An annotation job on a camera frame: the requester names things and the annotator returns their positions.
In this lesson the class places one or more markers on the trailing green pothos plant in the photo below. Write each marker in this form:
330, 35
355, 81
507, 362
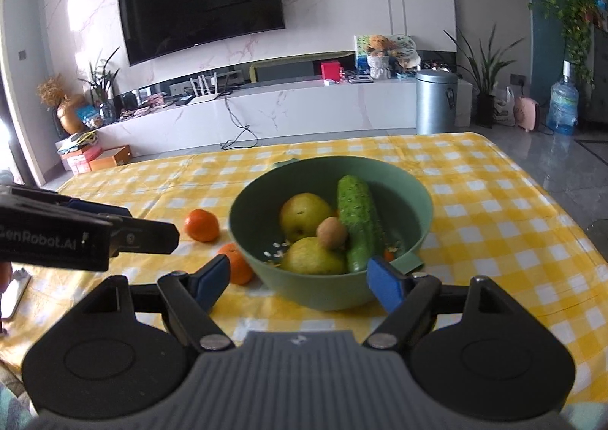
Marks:
574, 21

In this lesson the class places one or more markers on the stack of flat boxes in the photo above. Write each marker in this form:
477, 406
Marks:
78, 154

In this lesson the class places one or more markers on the round paper fan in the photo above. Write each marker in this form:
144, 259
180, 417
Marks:
406, 50

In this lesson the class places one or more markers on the white plastic bag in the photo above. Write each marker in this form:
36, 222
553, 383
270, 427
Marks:
502, 109

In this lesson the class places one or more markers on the orange wooden box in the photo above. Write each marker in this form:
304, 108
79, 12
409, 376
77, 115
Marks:
111, 158

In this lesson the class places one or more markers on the blue picture card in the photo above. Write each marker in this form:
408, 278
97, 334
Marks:
362, 52

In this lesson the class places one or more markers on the pink pig-shaped appliance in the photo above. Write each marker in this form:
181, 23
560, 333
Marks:
527, 114

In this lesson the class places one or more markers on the green cucumber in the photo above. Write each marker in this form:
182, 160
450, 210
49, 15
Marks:
356, 211

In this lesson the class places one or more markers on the golden vase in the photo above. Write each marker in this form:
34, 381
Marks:
71, 116

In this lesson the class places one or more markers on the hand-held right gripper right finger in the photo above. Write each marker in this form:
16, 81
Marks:
384, 282

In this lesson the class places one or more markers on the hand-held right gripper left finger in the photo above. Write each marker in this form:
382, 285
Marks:
211, 280

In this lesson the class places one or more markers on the green colander bowl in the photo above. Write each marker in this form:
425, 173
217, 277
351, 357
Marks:
308, 292

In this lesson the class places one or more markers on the orange mandarin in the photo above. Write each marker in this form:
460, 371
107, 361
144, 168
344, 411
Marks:
202, 225
238, 268
389, 255

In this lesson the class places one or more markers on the teddy bear bouquet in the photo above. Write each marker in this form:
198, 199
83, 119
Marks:
379, 54

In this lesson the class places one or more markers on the red box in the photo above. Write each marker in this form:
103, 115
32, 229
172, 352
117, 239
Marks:
331, 70

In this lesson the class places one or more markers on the grey cabinet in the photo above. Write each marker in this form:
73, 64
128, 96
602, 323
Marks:
599, 78

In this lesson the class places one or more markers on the white marble media console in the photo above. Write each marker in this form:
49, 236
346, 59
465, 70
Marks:
308, 111

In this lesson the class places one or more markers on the potted long-leaf plant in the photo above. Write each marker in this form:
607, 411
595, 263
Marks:
485, 111

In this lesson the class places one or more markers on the white router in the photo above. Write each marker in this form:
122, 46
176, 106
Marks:
204, 96

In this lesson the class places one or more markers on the white flat device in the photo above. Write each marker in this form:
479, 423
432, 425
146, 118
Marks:
14, 292

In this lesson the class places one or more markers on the yellow checked tablecloth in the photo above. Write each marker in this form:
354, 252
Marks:
475, 221

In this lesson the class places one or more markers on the dried yellow flowers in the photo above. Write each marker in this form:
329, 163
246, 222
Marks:
50, 88

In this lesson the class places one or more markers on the large brownish green pear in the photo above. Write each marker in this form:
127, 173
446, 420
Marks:
308, 260

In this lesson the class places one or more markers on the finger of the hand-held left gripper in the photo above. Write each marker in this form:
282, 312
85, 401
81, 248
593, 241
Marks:
99, 209
147, 237

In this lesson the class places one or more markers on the wall socket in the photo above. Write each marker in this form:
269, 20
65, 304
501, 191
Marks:
517, 79

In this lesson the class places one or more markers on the brown kiwi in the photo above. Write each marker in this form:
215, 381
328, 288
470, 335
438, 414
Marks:
332, 233

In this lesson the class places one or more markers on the blue water jug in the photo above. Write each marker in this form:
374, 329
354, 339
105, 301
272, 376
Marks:
563, 107

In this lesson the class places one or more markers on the yellow green pear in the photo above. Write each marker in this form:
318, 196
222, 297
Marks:
301, 216

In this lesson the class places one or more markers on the silver trash can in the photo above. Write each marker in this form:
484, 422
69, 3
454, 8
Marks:
436, 102

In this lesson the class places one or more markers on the small potted green plant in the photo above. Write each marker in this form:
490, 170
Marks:
102, 88

